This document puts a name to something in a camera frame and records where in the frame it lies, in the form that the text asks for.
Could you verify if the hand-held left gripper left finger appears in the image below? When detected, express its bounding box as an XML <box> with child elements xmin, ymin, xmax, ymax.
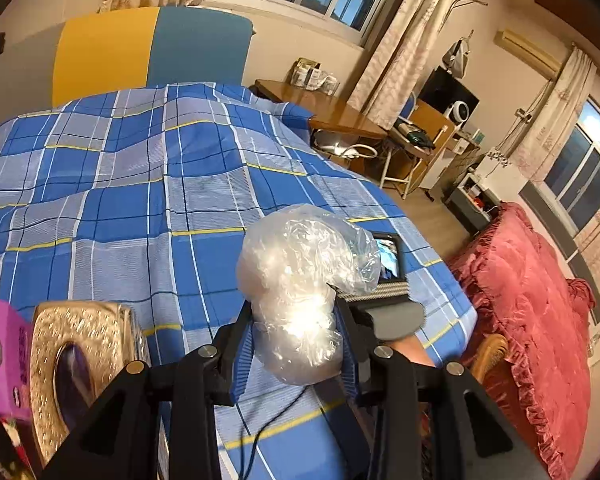
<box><xmin>40</xmin><ymin>304</ymin><xmax>256</xmax><ymax>480</ymax></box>

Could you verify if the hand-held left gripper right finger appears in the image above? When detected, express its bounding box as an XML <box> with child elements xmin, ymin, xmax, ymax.
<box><xmin>320</xmin><ymin>287</ymin><xmax>551</xmax><ymax>480</ymax></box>

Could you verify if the gold ornate tissue box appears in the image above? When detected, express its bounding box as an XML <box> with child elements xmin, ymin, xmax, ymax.
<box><xmin>29</xmin><ymin>301</ymin><xmax>153</xmax><ymax>468</ymax></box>

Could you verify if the person's right forearm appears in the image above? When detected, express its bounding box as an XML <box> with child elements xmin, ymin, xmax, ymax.
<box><xmin>397</xmin><ymin>332</ymin><xmax>436</xmax><ymax>368</ymax></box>

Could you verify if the rattan chair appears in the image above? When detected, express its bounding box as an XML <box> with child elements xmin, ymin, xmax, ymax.
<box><xmin>462</xmin><ymin>334</ymin><xmax>511</xmax><ymax>391</ymax></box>

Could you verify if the red ruffled bedspread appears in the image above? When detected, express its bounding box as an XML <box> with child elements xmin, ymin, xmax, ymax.
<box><xmin>447</xmin><ymin>202</ymin><xmax>600</xmax><ymax>478</ymax></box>

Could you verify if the grey low stand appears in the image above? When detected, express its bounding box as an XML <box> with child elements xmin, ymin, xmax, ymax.
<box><xmin>445</xmin><ymin>172</ymin><xmax>501</xmax><ymax>233</ymax></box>

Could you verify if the white cabinet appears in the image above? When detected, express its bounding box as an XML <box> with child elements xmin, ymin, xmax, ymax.
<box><xmin>422</xmin><ymin>127</ymin><xmax>481</xmax><ymax>196</ymax></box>

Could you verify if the black bag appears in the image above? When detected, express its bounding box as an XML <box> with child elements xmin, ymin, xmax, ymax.
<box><xmin>395</xmin><ymin>122</ymin><xmax>438</xmax><ymax>151</ymax></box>

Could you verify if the wooden folding table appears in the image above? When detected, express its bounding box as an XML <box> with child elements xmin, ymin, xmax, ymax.
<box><xmin>380</xmin><ymin>100</ymin><xmax>456</xmax><ymax>201</ymax></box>

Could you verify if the blue plaid bedsheet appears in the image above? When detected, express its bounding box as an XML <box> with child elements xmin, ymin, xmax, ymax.
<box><xmin>0</xmin><ymin>81</ymin><xmax>478</xmax><ymax>480</ymax></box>

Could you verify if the white round fan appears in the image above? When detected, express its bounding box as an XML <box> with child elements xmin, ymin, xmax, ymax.
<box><xmin>442</xmin><ymin>101</ymin><xmax>470</xmax><ymax>123</ymax></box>

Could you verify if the wooden desk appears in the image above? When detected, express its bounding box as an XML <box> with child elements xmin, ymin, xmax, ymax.
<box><xmin>254</xmin><ymin>79</ymin><xmax>388</xmax><ymax>140</ymax></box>

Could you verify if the black monitor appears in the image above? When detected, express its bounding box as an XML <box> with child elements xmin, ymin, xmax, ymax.
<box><xmin>417</xmin><ymin>66</ymin><xmax>481</xmax><ymax>121</ymax></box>

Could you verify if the purple carton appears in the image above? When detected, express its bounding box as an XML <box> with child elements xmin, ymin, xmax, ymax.
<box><xmin>0</xmin><ymin>292</ymin><xmax>33</xmax><ymax>423</ymax></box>

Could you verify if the side window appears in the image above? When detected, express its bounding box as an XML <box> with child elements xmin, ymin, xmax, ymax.
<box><xmin>520</xmin><ymin>100</ymin><xmax>600</xmax><ymax>246</ymax></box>

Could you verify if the side curtain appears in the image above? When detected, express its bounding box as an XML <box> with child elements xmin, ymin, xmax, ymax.
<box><xmin>510</xmin><ymin>47</ymin><xmax>598</xmax><ymax>181</ymax></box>

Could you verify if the hanging white bag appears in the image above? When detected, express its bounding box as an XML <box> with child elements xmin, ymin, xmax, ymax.
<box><xmin>442</xmin><ymin>35</ymin><xmax>473</xmax><ymax>78</ymax></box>

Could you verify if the metal coat rack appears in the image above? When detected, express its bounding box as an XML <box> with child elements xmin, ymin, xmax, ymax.
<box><xmin>445</xmin><ymin>0</ymin><xmax>488</xmax><ymax>71</ymax></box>

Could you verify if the grey yellow blue headboard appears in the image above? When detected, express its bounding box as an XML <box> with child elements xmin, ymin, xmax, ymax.
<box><xmin>0</xmin><ymin>6</ymin><xmax>255</xmax><ymax>108</ymax></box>

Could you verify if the black cable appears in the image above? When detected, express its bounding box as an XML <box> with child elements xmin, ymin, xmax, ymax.
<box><xmin>237</xmin><ymin>385</ymin><xmax>306</xmax><ymax>480</ymax></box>

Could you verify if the white appliance with handle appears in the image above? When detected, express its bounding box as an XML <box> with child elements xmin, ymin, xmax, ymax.
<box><xmin>312</xmin><ymin>130</ymin><xmax>378</xmax><ymax>163</ymax></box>

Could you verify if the wall air conditioner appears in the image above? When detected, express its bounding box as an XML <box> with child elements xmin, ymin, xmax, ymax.
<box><xmin>495</xmin><ymin>29</ymin><xmax>563</xmax><ymax>73</ymax></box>

